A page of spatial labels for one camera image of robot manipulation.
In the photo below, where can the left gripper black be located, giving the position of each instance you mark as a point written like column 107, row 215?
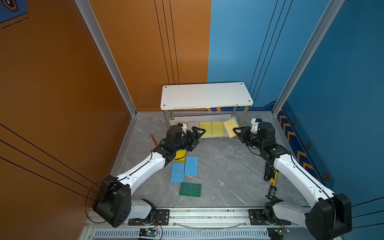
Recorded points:
column 190, row 137

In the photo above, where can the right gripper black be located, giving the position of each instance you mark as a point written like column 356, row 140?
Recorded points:
column 247, row 136

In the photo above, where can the yellow porous sponge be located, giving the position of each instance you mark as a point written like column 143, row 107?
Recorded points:
column 207, row 126
column 218, row 129

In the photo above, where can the cream yellow sponge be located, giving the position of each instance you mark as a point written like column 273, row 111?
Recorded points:
column 229, row 125

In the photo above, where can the blue sponge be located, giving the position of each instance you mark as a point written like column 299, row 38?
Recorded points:
column 191, row 167
column 178, row 172

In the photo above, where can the pale pink sponge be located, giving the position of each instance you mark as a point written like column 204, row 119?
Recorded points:
column 193, row 124

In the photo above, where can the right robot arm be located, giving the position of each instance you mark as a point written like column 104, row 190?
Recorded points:
column 328, row 216

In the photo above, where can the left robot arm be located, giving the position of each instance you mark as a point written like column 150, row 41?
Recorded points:
column 114, row 201

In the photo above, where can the white two-tier shelf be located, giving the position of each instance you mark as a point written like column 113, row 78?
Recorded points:
column 206, row 102

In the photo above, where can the small thick yellow sponge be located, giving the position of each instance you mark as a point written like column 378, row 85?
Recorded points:
column 180, row 156

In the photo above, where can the red hex key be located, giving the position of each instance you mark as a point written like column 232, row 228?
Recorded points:
column 154, row 139

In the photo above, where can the green scouring pad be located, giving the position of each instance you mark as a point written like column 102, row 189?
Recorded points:
column 190, row 190

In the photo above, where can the yellow black screwdriver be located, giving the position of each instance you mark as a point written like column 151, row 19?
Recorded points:
column 273, row 189

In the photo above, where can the right circuit board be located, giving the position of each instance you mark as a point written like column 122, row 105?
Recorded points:
column 277, row 233

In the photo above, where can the circuit board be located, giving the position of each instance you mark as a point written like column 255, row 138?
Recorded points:
column 277, row 233
column 147, row 234

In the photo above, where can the left circuit board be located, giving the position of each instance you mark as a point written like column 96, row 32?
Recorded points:
column 147, row 234

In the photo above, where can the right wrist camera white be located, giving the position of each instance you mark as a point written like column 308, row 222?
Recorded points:
column 254, row 124

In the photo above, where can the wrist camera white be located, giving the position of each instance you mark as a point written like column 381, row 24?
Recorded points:
column 254, row 124
column 184, row 128

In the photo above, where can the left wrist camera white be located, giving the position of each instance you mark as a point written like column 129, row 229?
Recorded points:
column 184, row 128

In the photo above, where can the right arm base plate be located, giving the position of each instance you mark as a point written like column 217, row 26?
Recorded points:
column 258, row 218

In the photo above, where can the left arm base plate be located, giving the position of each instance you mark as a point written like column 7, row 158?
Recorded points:
column 162, row 217

